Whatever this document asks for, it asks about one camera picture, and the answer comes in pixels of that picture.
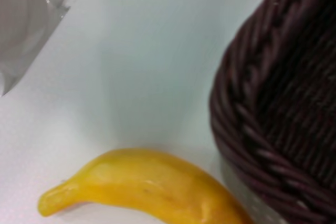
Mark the dark brown woven basket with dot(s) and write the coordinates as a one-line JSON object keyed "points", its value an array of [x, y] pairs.
{"points": [[275, 103]]}

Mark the yellow banana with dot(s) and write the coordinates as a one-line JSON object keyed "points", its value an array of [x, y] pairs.
{"points": [[157, 190]]}

